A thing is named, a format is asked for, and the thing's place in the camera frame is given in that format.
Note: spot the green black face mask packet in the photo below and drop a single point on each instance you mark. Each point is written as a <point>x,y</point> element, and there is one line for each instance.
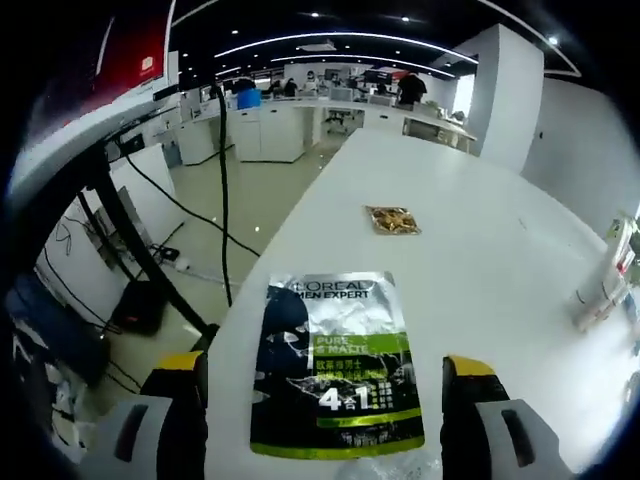
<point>340,350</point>

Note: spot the white power strip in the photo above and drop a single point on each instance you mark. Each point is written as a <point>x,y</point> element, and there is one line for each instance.
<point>167,252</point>

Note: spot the grey office chair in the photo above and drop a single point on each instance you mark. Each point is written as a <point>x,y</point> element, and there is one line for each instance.
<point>336,117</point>

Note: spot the small skincare bottle red square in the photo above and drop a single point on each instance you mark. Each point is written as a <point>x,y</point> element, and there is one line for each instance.
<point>600,295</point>

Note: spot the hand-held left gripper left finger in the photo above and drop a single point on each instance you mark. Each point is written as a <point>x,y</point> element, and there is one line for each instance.
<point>160,435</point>

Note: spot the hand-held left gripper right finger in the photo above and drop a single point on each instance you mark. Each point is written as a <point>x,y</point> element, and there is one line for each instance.
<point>485,440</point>

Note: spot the red screen monitor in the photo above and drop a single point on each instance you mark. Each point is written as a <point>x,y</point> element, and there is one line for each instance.
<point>130,55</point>

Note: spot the white office desk row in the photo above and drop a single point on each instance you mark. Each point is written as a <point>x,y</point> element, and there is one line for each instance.
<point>270,130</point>

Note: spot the gold foil sachet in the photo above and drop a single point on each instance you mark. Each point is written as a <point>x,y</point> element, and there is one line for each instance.
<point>392,220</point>

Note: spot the black box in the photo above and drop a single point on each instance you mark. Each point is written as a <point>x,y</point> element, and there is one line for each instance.
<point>139,307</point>

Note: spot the clear plastic wrap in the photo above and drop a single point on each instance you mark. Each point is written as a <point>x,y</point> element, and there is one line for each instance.
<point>385,465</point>

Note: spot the white standing desk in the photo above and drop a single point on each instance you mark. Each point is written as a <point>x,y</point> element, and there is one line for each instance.
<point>60,150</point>

